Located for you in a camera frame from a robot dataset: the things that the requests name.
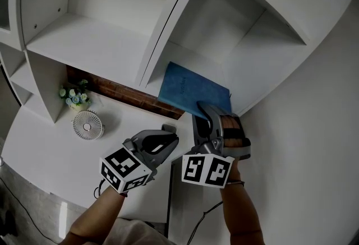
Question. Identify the person's right forearm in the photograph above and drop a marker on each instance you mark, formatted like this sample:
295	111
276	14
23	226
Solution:
241	210

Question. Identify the thin black wristband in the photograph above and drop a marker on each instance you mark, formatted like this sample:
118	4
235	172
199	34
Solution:
237	182

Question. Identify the ribbed glass cabinet door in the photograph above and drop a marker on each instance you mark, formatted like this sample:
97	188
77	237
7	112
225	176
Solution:
4	0

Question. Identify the person's white shirt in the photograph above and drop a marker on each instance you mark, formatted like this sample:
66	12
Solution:
134	232

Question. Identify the blue book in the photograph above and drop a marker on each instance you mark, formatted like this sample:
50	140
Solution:
190	87

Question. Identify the person's left forearm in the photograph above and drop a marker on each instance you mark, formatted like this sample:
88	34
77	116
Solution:
95	216

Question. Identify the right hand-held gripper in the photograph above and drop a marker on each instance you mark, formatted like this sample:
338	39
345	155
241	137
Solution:
204	169

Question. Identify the person's right hand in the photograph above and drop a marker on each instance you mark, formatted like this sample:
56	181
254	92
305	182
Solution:
232	124

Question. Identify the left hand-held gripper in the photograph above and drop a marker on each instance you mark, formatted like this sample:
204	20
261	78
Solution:
123	168

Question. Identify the small white desk fan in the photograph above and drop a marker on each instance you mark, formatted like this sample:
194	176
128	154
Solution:
87	126

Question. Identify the potted blue white flowers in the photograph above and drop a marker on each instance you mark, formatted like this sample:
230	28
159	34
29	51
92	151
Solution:
74	96

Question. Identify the white wall shelf unit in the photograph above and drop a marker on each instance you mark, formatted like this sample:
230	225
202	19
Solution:
56	154

